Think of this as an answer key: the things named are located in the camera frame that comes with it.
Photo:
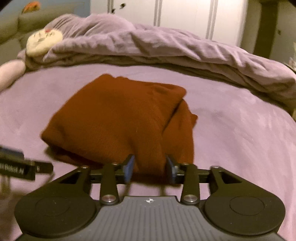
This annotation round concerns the white wardrobe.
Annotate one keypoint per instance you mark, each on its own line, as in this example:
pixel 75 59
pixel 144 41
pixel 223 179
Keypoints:
pixel 218 20

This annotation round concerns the lilac crumpled duvet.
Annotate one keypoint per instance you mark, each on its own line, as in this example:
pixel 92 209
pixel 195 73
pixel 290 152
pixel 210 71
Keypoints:
pixel 107 38

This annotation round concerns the rust brown knit cardigan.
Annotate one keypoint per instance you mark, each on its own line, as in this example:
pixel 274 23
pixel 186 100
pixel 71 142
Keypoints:
pixel 113 117

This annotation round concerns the cream face plush pillow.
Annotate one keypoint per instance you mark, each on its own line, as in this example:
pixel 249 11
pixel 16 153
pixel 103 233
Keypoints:
pixel 40 42

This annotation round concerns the lilac bed sheet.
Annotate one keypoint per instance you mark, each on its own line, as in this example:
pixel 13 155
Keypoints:
pixel 236 129

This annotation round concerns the dark door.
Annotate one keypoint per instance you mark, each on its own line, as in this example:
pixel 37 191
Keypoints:
pixel 267 28

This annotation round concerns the orange plush toy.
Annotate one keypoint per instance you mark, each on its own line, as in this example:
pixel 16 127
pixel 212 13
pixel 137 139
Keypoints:
pixel 31 6

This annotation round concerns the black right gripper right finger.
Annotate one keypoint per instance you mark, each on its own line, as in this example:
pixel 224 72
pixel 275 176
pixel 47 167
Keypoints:
pixel 185 174

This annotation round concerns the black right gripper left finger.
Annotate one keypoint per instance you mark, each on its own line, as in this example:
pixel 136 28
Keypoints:
pixel 112 175

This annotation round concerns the green upholstered headboard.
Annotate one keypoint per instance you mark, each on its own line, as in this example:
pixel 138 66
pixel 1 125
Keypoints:
pixel 15 29

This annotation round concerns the pink plush toy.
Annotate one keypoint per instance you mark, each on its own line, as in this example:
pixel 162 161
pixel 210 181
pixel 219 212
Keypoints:
pixel 10 72

